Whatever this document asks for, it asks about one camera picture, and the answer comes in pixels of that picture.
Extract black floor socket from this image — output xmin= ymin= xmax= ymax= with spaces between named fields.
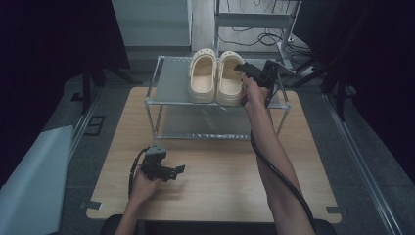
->
xmin=83 ymin=114 xmax=107 ymax=137

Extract person's right hand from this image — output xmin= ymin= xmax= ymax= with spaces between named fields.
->
xmin=241 ymin=75 xmax=269 ymax=113

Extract cream clog shoe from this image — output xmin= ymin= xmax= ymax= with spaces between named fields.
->
xmin=215 ymin=50 xmax=247 ymax=108
xmin=188 ymin=48 xmax=218 ymax=105

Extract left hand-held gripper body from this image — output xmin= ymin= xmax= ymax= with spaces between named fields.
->
xmin=140 ymin=145 xmax=179 ymax=182

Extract metal floor rail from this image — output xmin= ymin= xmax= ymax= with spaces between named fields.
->
xmin=66 ymin=87 xmax=103 ymax=159
xmin=320 ymin=92 xmax=405 ymax=235

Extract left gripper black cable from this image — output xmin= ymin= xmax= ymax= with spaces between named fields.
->
xmin=127 ymin=147 xmax=151 ymax=200

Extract grey tape strip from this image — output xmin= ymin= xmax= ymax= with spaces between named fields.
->
xmin=326 ymin=206 xmax=348 ymax=216
xmin=79 ymin=200 xmax=103 ymax=211

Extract person's left hand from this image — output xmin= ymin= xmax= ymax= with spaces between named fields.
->
xmin=129 ymin=166 xmax=164 ymax=206

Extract black floor cables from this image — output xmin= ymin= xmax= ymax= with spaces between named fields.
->
xmin=217 ymin=24 xmax=312 ymax=57

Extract white cabinet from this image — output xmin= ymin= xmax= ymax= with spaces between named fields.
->
xmin=111 ymin=0 xmax=194 ymax=49

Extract white board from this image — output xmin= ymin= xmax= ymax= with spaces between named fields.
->
xmin=0 ymin=124 xmax=75 ymax=235

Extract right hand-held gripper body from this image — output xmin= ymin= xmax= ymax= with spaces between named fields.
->
xmin=255 ymin=59 xmax=295 ymax=90

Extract black tripod stand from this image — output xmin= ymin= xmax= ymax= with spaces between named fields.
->
xmin=80 ymin=60 xmax=145 ymax=116
xmin=289 ymin=48 xmax=357 ymax=122

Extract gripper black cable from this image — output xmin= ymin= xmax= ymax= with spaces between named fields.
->
xmin=127 ymin=147 xmax=151 ymax=200
xmin=249 ymin=72 xmax=316 ymax=229

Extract metal frame stand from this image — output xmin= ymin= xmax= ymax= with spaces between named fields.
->
xmin=213 ymin=0 xmax=303 ymax=71

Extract black curtain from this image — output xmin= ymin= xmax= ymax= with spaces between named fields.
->
xmin=0 ymin=0 xmax=131 ymax=189
xmin=292 ymin=0 xmax=415 ymax=184

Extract metal shoe rack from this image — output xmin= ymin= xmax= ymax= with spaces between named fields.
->
xmin=144 ymin=55 xmax=292 ymax=142

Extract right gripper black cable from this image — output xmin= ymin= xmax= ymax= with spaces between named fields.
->
xmin=249 ymin=72 xmax=316 ymax=229

